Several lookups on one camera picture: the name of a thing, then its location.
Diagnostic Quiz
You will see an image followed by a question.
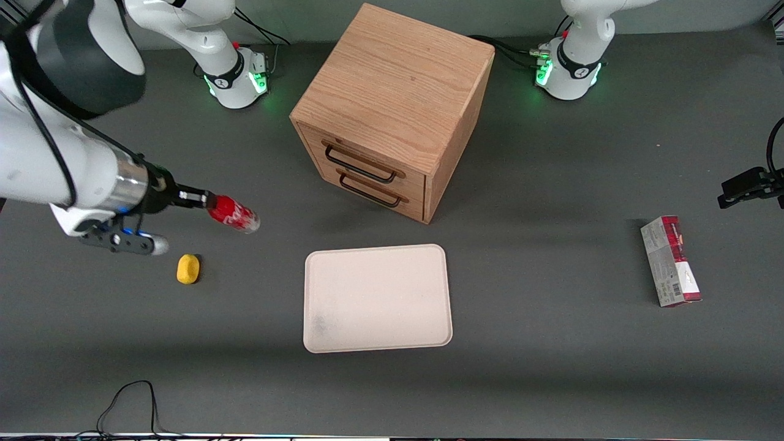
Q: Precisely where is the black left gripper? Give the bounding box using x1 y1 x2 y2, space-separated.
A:
718 167 784 210

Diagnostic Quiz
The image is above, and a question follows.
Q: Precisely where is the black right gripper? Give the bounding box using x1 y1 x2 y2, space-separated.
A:
146 160 212 215

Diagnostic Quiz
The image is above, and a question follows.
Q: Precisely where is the red soda can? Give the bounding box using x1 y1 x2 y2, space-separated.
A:
206 194 262 235

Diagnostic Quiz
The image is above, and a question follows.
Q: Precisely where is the beige rectangular tray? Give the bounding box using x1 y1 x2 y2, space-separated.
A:
303 244 454 354

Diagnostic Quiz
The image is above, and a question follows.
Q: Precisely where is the yellow lemon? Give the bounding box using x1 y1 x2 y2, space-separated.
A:
176 254 202 285

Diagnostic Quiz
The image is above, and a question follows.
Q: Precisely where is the red tartan cardboard box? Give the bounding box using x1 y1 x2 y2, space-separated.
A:
640 215 703 308

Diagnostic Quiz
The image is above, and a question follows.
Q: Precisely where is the wooden two-drawer cabinet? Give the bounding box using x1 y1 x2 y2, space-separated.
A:
290 3 496 224

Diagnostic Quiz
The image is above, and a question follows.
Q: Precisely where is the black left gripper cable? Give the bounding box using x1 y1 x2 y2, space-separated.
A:
767 116 784 175

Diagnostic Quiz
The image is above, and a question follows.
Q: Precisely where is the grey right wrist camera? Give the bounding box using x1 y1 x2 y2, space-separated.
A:
78 228 170 257

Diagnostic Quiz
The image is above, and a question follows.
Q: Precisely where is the black cabinet drawer handle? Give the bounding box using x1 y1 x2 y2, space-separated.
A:
323 141 406 184
337 168 409 209

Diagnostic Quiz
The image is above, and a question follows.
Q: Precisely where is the black right arm base cable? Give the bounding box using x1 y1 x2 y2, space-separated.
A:
235 7 292 75

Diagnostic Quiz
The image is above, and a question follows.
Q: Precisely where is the black arm base cable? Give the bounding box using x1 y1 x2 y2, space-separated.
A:
235 7 292 75
469 34 552 70

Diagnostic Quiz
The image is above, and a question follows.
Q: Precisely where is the black looped table cable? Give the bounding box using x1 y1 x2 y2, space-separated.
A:
97 380 184 439

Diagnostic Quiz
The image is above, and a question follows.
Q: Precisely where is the black left arm base cable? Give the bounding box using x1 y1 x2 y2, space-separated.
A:
469 34 552 70

